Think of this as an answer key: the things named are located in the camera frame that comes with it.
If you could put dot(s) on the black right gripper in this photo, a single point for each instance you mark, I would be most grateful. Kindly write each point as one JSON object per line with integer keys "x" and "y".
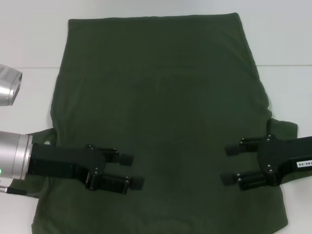
{"x": 282, "y": 156}

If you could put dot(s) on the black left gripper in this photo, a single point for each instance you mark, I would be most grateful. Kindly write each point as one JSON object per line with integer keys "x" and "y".
{"x": 61, "y": 162}

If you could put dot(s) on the dark green t-shirt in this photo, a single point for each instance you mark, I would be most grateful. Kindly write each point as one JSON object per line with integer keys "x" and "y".
{"x": 161, "y": 97}

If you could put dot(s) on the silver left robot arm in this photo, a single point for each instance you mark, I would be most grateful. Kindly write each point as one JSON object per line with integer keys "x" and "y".
{"x": 14, "y": 156}

